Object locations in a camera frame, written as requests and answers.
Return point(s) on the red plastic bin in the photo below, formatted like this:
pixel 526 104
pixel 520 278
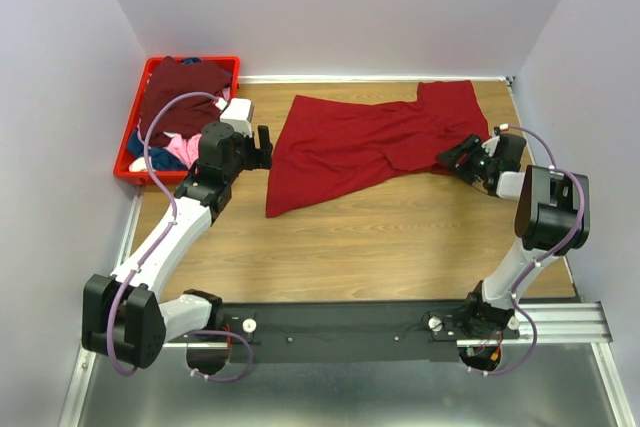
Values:
pixel 123 159

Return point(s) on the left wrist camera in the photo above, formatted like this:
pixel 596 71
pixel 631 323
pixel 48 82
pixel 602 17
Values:
pixel 238 114

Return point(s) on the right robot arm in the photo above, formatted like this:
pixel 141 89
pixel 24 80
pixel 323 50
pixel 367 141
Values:
pixel 552 218

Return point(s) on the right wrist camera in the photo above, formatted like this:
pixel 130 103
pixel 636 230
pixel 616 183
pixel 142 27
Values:
pixel 490 145

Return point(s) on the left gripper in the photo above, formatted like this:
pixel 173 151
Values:
pixel 260 158

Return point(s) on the white garment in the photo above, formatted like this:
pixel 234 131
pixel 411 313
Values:
pixel 138 165

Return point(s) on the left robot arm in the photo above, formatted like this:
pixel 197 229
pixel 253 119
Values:
pixel 122 316

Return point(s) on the maroon t-shirt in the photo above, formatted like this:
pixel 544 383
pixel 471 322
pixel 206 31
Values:
pixel 170 79

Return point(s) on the pink t-shirt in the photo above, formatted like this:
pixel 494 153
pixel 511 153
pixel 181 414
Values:
pixel 182 144

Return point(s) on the red t-shirt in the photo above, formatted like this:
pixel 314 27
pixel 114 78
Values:
pixel 328 149

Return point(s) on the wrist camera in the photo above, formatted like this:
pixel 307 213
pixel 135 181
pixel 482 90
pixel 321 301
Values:
pixel 238 114
pixel 490 145

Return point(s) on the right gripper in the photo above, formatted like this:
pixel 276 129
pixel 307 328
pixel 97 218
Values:
pixel 470 146

